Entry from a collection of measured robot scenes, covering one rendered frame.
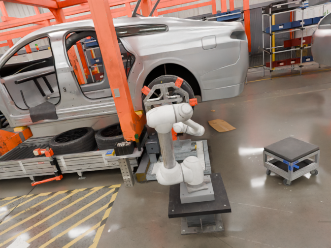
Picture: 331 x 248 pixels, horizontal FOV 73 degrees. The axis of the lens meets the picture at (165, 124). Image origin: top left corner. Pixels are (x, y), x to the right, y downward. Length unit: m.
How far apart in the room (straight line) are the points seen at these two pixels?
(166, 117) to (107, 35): 1.34
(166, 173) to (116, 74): 1.26
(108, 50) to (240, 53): 1.57
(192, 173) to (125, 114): 1.15
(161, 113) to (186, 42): 1.58
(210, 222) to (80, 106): 2.35
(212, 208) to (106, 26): 1.99
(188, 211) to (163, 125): 0.77
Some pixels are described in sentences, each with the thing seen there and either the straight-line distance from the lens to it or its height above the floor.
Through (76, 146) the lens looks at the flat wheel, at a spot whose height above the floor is 0.43.
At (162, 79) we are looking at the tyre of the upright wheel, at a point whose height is 1.16.
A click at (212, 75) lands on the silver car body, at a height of 1.07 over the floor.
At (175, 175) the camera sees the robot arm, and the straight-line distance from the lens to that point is 1.87.
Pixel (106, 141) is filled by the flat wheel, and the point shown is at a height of 0.48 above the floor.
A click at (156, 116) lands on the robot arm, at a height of 1.14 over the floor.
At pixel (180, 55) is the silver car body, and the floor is 1.38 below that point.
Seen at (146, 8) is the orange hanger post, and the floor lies 2.25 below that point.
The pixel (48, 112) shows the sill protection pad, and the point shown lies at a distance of 3.72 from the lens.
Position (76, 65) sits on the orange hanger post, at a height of 1.39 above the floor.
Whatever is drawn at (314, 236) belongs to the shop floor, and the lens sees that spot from 2.25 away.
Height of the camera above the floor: 1.60
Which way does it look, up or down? 20 degrees down
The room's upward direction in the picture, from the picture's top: 11 degrees counter-clockwise
